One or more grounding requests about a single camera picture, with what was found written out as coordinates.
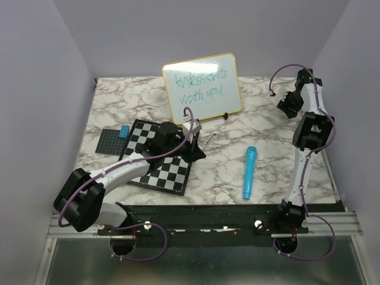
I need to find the black whiteboard stand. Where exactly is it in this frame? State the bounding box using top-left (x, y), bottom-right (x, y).
top-left (196, 113), bottom-right (229, 124)

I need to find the dark grey lego baseplate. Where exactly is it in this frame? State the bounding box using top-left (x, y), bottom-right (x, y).
top-left (95, 129), bottom-right (127, 156)

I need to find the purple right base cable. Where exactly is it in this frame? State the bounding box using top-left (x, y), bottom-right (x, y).
top-left (273, 214), bottom-right (337, 261)

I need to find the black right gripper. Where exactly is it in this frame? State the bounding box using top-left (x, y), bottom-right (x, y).
top-left (276, 90), bottom-right (303, 119)

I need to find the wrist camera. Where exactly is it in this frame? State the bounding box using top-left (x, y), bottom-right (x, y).
top-left (271, 86), bottom-right (288, 101)
top-left (182, 120), bottom-right (202, 135)

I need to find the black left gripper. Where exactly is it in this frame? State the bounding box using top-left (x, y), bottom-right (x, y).
top-left (163, 132), bottom-right (206, 164)

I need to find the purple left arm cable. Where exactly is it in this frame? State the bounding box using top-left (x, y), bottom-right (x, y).
top-left (58, 106), bottom-right (197, 228)

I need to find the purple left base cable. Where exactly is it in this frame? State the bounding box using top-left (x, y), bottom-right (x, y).
top-left (110, 222), bottom-right (168, 262)

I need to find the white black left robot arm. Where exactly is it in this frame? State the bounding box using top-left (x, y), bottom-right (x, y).
top-left (53, 120), bottom-right (206, 235)

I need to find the blue toy microphone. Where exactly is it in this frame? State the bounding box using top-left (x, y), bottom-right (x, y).
top-left (243, 146), bottom-right (257, 200)

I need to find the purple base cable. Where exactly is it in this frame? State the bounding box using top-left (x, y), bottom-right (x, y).
top-left (273, 214), bottom-right (337, 261)
top-left (110, 222), bottom-right (168, 262)

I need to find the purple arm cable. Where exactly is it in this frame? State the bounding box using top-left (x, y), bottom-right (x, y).
top-left (268, 62), bottom-right (338, 217)
top-left (58, 106), bottom-right (197, 228)

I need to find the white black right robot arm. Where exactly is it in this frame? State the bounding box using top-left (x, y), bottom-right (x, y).
top-left (273, 67), bottom-right (336, 233)

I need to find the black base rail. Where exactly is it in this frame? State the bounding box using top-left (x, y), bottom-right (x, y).
top-left (98, 205), bottom-right (308, 248)

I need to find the black white chessboard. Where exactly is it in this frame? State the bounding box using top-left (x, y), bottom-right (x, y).
top-left (119, 119), bottom-right (191, 196)

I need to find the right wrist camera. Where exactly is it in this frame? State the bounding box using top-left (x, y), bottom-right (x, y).
top-left (271, 86), bottom-right (288, 101)

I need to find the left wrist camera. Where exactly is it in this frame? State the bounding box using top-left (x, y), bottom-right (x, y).
top-left (182, 120), bottom-right (202, 135)

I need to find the white green whiteboard marker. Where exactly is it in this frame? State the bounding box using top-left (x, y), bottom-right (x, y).
top-left (202, 133), bottom-right (216, 152)

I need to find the yellow framed whiteboard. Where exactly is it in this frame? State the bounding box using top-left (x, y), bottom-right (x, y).
top-left (162, 53), bottom-right (242, 125)

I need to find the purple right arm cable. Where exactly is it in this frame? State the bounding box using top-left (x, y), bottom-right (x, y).
top-left (268, 62), bottom-right (338, 217)

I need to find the blue lego brick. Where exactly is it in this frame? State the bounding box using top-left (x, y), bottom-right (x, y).
top-left (118, 125), bottom-right (130, 140)

